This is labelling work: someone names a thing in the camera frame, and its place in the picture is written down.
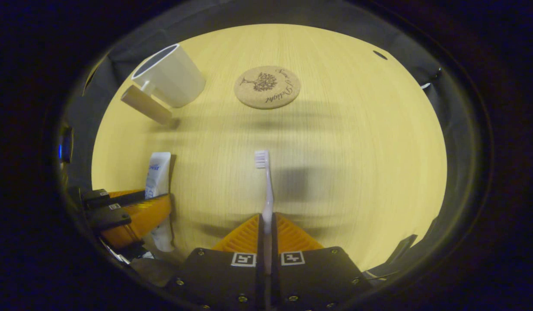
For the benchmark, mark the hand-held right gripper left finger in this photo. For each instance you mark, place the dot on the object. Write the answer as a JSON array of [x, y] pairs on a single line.
[[260, 280]]

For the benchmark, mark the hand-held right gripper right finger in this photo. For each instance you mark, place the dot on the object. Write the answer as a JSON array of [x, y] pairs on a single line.
[[275, 280]]

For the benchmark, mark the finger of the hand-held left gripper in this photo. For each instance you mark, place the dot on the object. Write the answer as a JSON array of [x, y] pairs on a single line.
[[141, 216], [119, 199]]

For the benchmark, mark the white toothpaste tube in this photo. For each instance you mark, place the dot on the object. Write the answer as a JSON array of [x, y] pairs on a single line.
[[158, 172]]

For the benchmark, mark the white pink toothbrush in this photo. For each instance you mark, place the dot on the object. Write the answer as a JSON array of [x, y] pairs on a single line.
[[268, 190]]

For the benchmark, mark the round cork coaster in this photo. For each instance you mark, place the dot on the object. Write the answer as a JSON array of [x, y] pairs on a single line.
[[267, 87]]

